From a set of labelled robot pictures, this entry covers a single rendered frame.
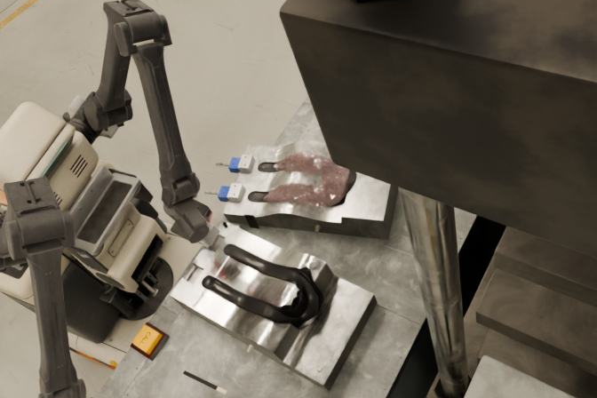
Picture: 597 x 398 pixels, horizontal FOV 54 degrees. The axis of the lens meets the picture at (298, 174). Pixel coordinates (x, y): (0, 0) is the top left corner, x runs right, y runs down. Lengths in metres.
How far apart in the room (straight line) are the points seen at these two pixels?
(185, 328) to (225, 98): 1.85
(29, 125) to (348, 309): 0.92
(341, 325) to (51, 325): 0.69
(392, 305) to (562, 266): 0.84
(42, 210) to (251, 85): 2.30
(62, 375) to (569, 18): 1.15
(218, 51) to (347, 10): 3.23
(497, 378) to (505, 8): 0.54
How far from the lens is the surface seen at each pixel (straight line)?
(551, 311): 1.06
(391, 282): 1.62
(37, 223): 1.16
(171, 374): 1.72
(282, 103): 3.19
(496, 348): 1.30
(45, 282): 1.21
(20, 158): 1.56
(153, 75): 1.34
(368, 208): 1.61
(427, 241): 0.74
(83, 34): 4.37
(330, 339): 1.53
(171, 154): 1.38
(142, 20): 1.33
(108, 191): 1.78
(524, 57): 0.38
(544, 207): 0.49
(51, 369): 1.31
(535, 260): 0.82
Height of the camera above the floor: 2.27
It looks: 52 degrees down
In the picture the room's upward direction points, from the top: 24 degrees counter-clockwise
